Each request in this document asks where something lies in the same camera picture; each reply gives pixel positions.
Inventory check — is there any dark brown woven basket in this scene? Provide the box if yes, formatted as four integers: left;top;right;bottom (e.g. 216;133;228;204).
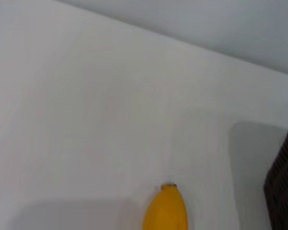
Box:
263;91;288;230

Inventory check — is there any yellow banana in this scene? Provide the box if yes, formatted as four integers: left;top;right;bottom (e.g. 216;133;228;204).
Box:
143;184;189;230

